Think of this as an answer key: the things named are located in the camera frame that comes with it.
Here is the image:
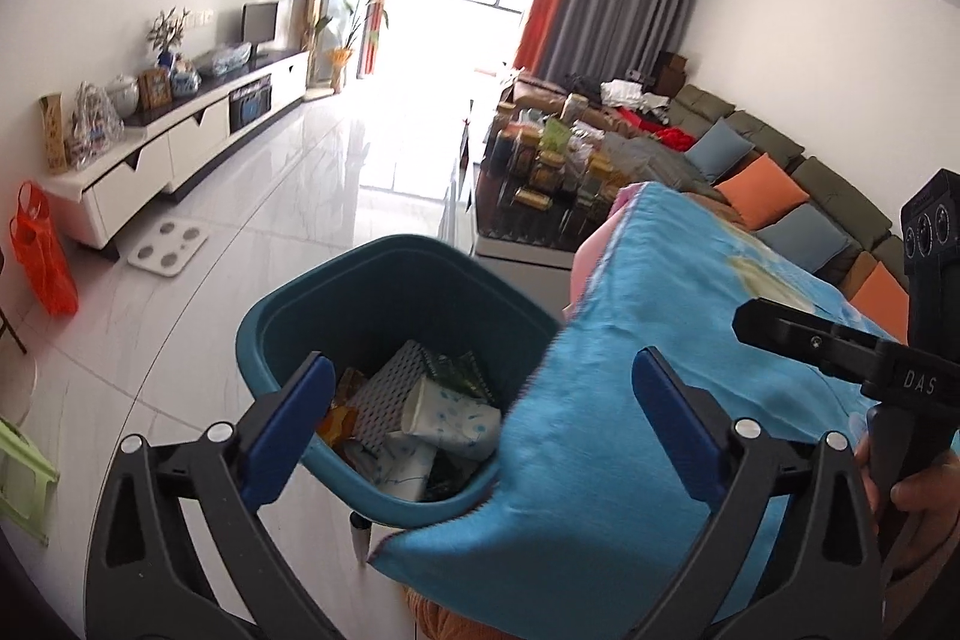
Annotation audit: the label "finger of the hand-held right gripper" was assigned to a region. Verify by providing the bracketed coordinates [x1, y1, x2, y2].
[733, 297, 882, 386]

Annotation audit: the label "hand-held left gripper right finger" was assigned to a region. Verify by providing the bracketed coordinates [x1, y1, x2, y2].
[632, 346, 886, 640]

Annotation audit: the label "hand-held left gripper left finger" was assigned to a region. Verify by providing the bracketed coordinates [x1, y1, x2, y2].
[82, 351, 338, 640]

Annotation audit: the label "gold foil wrapper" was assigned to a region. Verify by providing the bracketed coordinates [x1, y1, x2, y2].
[316, 368, 370, 446]

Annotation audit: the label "white foam fruit net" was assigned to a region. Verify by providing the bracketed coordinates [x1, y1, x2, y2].
[352, 340, 436, 453]

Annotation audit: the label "teal trash bin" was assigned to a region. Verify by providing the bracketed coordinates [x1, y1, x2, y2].
[236, 233, 560, 530]

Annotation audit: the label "white paper cup blue dots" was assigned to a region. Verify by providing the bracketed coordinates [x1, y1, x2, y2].
[405, 376, 502, 461]

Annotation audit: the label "green snack wrapper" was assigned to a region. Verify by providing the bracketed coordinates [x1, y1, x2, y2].
[424, 460, 481, 503]
[427, 351, 496, 401]

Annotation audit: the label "person's right hand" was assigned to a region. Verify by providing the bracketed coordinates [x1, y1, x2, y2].
[855, 430, 960, 522]

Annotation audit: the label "orange pillow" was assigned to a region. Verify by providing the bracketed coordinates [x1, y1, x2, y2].
[847, 265, 912, 341]
[712, 152, 811, 232]

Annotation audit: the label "blue pillow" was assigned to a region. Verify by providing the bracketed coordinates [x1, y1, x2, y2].
[686, 119, 755, 184]
[754, 203, 852, 274]

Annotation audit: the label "blue printed blanket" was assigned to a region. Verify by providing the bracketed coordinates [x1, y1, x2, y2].
[371, 181, 960, 640]

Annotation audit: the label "green sofa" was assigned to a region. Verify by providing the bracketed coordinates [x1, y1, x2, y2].
[495, 74, 912, 311]

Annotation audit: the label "pink blanket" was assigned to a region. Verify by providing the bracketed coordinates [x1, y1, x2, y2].
[566, 182, 640, 320]

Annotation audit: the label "white bathroom scale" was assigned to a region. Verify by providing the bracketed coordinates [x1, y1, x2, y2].
[126, 220, 209, 277]

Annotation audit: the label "coffee table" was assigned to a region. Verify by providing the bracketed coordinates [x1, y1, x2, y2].
[450, 100, 623, 270]

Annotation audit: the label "red cloth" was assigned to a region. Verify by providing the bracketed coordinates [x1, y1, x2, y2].
[622, 107, 698, 150]

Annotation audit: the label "green plastic stool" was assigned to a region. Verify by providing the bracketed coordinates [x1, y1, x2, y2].
[0, 419, 61, 547]

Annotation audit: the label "brown box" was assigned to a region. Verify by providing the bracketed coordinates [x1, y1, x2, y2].
[651, 51, 689, 97]

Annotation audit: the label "red plastic bag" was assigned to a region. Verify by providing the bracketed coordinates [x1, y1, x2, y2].
[9, 181, 80, 319]

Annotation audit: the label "white clothes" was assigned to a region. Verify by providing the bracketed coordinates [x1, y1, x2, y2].
[600, 77, 668, 112]

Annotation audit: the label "white TV cabinet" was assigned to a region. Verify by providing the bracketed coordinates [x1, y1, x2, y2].
[41, 49, 312, 251]

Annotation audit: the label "plastic wrapped ornament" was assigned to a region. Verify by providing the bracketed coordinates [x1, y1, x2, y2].
[66, 81, 125, 169]

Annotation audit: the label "tall green potted plant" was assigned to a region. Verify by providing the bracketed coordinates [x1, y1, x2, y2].
[304, 0, 391, 94]

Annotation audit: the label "clear plastic bag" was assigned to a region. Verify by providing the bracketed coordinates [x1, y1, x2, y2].
[210, 44, 252, 75]

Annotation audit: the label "white ceramic jar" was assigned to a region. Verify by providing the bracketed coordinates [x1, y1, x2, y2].
[105, 74, 142, 116]

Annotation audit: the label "black monitor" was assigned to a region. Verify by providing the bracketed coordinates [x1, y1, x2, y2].
[240, 1, 278, 62]

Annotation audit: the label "decorative plant in vase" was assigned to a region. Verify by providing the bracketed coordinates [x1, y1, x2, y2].
[146, 6, 192, 71]

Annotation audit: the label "wooden picture frame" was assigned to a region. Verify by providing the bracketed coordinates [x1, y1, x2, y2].
[137, 68, 173, 112]

